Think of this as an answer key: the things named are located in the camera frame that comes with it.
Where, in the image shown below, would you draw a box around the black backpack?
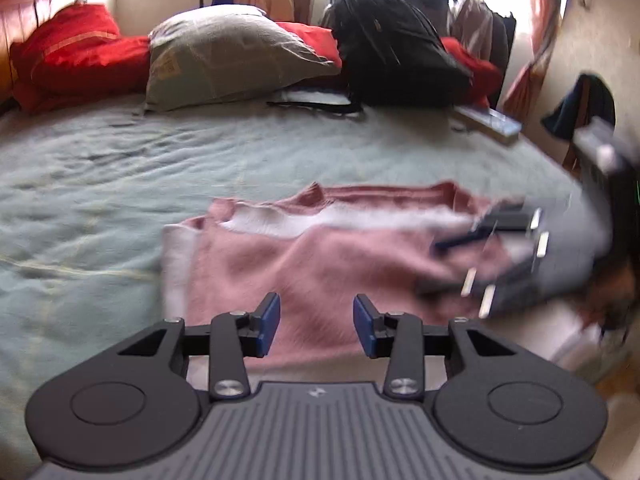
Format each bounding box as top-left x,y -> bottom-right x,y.
267,0 -> 473,116

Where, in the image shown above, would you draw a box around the brown bedside box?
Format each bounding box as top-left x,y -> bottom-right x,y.
235,0 -> 315,26

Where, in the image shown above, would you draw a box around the red pillow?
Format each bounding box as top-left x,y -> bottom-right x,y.
275,21 -> 503,108
10,4 -> 151,113

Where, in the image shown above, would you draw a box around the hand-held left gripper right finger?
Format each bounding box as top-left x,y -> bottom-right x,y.
352,294 -> 526,401

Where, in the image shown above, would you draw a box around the dark blue garment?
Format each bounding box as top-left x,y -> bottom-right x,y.
541,74 -> 617,142

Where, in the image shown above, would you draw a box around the pink and white sweater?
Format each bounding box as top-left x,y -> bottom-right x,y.
161,181 -> 531,376

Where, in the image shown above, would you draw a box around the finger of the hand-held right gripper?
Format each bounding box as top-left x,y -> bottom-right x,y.
432,207 -> 551,261
415,266 -> 499,319

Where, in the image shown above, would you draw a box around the wooden headboard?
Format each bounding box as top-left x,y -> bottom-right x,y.
0,0 -> 51,106

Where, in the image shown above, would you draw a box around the grey-green checked pillow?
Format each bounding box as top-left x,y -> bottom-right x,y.
144,5 -> 343,113

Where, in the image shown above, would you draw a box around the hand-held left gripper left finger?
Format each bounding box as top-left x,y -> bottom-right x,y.
107,292 -> 282,402

